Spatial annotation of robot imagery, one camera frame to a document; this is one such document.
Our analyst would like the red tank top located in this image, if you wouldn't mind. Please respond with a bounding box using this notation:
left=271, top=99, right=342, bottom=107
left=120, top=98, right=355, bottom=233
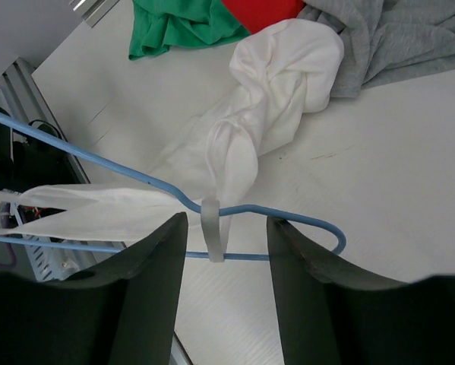
left=222, top=0, right=305, bottom=34

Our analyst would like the white slotted cable duct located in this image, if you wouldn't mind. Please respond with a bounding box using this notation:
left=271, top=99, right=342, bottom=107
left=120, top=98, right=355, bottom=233
left=10, top=201, right=99, bottom=282

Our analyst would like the blue hanger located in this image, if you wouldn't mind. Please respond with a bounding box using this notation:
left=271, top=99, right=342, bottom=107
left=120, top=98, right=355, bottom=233
left=0, top=104, right=346, bottom=262

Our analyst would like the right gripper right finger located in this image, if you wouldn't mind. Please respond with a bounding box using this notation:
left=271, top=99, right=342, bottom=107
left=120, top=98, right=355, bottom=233
left=267, top=218, right=455, bottom=364

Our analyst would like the white tank top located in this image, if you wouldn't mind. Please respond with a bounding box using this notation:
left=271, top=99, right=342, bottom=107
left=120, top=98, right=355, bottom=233
left=0, top=19, right=346, bottom=247

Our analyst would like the aluminium front rail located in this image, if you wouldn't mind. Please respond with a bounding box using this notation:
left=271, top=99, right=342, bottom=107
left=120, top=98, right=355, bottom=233
left=0, top=59, right=89, bottom=192

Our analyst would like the green tank top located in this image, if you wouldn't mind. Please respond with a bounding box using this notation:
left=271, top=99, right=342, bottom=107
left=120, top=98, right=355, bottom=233
left=128, top=0, right=250, bottom=61

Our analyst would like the grey tank top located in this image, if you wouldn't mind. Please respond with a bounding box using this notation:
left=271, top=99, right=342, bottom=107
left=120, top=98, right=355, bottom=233
left=299, top=0, right=455, bottom=98

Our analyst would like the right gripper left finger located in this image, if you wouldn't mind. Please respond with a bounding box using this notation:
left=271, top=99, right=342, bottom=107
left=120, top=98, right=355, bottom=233
left=0, top=213, right=188, bottom=364

